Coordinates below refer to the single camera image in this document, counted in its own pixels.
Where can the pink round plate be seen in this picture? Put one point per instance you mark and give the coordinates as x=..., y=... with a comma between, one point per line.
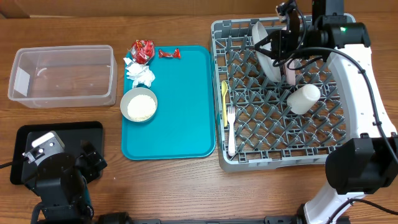
x=290, y=75

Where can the small red sauce packet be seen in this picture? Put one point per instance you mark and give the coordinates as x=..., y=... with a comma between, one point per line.
x=174, y=54

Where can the clear plastic bin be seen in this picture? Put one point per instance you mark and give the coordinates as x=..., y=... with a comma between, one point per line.
x=64, y=76

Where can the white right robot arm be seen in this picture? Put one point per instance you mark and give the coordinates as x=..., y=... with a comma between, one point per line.
x=367, y=161

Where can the white round plate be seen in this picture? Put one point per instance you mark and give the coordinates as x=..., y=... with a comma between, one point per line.
x=272, y=73

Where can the white plastic fork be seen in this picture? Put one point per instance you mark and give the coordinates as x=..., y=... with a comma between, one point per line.
x=231, y=141

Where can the grey dishwasher rack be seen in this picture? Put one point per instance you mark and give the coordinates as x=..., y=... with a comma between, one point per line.
x=268, y=135

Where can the black tray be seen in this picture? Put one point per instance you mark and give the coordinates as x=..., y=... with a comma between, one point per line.
x=70, y=133

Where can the teal plastic tray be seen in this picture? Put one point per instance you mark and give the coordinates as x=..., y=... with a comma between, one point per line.
x=183, y=125

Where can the white crumpled napkin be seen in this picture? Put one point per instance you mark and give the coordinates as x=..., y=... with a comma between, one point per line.
x=140, y=74

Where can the red crumpled snack wrapper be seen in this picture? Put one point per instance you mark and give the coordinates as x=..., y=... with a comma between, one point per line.
x=142, y=51

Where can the yellow plastic spoon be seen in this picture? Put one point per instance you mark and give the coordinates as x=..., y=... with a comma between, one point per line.
x=224, y=90

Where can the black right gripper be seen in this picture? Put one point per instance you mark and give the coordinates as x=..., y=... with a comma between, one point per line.
x=280, y=38

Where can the grey bowl of rice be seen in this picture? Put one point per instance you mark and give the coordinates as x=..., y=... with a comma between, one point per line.
x=138, y=104

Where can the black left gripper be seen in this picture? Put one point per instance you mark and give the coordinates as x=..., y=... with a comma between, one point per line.
x=90, y=170

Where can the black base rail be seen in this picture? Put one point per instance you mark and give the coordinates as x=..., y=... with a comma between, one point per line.
x=124, y=218

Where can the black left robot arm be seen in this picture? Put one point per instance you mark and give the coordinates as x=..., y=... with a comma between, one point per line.
x=61, y=179

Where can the white plastic cup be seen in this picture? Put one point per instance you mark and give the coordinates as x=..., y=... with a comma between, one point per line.
x=303, y=99

